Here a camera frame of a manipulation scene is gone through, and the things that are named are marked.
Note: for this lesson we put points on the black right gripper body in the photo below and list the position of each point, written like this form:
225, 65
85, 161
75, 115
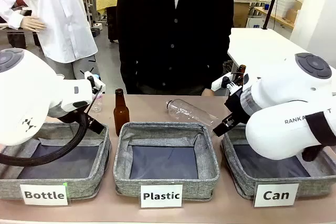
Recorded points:
236, 108

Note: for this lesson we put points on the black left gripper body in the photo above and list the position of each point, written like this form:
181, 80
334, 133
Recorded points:
71, 117

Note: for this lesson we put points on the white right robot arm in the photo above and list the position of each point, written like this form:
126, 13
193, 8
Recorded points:
283, 90

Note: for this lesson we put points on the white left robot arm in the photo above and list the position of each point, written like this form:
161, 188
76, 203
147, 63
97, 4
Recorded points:
26, 98

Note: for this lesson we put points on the grey fabric basket Bottle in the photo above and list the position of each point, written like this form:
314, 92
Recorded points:
102, 155

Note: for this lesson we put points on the grey fabric basket Can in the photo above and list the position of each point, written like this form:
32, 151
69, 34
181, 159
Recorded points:
236, 166

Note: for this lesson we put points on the grey fabric basket Plastic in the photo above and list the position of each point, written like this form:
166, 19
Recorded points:
162, 132

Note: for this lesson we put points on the white sign Can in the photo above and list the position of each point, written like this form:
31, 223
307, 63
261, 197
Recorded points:
275, 195

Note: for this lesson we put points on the cardigan person left hand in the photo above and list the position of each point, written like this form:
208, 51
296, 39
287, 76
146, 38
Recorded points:
208, 92

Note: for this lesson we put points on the white shirt person hand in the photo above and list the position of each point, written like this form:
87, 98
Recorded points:
32, 24

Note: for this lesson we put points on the clear plastic bottle pink label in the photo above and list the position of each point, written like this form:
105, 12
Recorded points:
97, 104

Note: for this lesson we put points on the brown glass bottle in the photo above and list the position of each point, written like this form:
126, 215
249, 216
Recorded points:
121, 113
242, 70

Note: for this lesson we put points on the white sign Bottle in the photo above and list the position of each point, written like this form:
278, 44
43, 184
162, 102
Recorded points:
43, 194

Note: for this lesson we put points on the white sign Plastic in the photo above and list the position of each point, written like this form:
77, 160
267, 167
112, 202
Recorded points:
161, 196

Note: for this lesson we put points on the person in white shirt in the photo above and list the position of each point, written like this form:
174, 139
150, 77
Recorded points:
65, 24

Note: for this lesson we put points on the wooden workbench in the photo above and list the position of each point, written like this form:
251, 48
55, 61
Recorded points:
278, 16

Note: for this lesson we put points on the person in black cardigan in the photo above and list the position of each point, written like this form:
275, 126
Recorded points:
157, 37

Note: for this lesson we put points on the white storage boxes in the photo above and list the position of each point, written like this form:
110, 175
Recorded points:
286, 2

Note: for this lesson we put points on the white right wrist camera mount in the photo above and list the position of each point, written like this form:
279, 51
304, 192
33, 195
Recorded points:
216, 83

